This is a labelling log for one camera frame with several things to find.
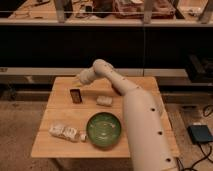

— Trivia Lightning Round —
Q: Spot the dark brown eraser block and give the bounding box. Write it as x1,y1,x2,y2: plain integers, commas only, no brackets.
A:
70,89,82,103

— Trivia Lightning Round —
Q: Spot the green bowl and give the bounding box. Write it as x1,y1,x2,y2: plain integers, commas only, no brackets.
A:
86,112,122,148

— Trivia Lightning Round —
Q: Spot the wooden table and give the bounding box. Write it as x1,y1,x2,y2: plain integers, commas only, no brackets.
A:
30,76,181,171

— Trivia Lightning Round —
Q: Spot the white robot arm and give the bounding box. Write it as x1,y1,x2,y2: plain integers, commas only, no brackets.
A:
77,59,178,171

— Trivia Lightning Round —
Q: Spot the black foot pedal box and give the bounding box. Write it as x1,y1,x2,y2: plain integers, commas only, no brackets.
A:
187,125,213,144

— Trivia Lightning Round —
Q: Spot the dark red pepper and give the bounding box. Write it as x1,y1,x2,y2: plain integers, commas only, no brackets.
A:
111,85,122,96

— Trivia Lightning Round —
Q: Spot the black cable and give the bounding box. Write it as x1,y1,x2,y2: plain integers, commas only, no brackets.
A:
175,142,213,171

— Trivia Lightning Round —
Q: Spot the long workbench shelf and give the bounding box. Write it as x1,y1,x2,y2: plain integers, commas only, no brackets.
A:
0,0,213,27

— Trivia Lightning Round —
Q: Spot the white sponge block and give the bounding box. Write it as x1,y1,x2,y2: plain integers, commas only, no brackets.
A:
96,96,113,107

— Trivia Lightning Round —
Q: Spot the wire basket on shelf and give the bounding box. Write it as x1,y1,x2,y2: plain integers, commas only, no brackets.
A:
113,0,176,19

